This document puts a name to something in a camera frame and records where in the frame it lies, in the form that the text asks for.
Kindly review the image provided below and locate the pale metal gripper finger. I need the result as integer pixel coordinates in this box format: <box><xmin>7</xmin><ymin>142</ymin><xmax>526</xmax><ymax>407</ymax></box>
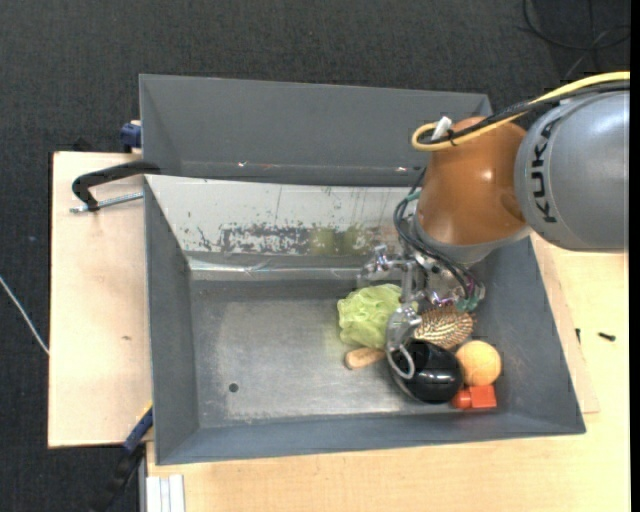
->
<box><xmin>385</xmin><ymin>305</ymin><xmax>423</xmax><ymax>381</ymax></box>
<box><xmin>356</xmin><ymin>244</ymin><xmax>404</xmax><ymax>284</ymax></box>

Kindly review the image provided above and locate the green mesh sponge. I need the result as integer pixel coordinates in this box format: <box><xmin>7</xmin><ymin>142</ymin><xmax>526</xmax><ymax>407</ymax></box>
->
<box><xmin>336</xmin><ymin>283</ymin><xmax>419</xmax><ymax>350</ymax></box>

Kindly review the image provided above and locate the wooden hairbrush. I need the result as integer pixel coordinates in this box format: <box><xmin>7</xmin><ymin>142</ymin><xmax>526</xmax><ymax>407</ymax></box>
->
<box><xmin>344</xmin><ymin>305</ymin><xmax>475</xmax><ymax>372</ymax></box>

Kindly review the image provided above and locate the glossy black rounded object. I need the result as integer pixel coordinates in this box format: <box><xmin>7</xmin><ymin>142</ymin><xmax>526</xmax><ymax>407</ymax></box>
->
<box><xmin>389</xmin><ymin>340</ymin><xmax>464</xmax><ymax>406</ymax></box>

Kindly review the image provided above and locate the orange ball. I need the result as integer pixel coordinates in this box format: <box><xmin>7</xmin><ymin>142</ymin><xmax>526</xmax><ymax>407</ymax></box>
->
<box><xmin>454</xmin><ymin>339</ymin><xmax>503</xmax><ymax>388</ymax></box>

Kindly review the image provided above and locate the orange-red block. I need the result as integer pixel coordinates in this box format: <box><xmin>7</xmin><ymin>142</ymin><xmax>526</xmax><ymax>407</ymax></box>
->
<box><xmin>450</xmin><ymin>383</ymin><xmax>499</xmax><ymax>411</ymax></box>

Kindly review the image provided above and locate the grey metal bin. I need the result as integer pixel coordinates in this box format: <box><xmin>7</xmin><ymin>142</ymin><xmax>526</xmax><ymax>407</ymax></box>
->
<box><xmin>138</xmin><ymin>73</ymin><xmax>587</xmax><ymax>467</ymax></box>

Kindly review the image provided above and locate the pale wood board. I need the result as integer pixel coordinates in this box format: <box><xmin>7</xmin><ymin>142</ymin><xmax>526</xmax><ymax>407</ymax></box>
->
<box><xmin>47</xmin><ymin>151</ymin><xmax>154</xmax><ymax>449</ymax></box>

